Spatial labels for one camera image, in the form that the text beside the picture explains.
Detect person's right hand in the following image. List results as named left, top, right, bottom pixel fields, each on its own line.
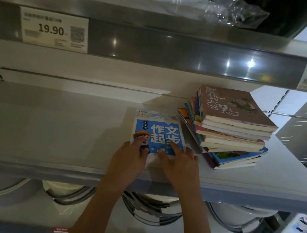
left=152, top=139, right=210, bottom=198

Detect person's left hand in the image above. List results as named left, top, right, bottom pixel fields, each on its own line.
left=101, top=131, right=152, bottom=191

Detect blue cartoon cover book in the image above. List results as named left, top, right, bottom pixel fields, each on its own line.
left=128, top=108, right=192, bottom=163

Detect person's left forearm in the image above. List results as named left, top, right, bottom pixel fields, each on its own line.
left=63, top=176, right=134, bottom=233

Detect person's right forearm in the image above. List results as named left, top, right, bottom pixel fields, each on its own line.
left=164, top=185, right=235, bottom=233

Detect stack of colourful books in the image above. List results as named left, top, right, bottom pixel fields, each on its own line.
left=169, top=81, right=284, bottom=179

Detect grey metal shelf board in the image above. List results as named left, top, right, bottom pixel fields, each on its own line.
left=0, top=79, right=307, bottom=223

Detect grey shelf with red tags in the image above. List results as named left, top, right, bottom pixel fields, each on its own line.
left=0, top=181, right=258, bottom=233

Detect large white price label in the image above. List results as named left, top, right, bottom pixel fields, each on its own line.
left=15, top=6, right=94, bottom=54

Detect black glossy container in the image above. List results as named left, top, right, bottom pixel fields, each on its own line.
left=236, top=0, right=307, bottom=41

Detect grey shelf with glossy rail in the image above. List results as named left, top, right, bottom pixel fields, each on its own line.
left=0, top=0, right=307, bottom=93

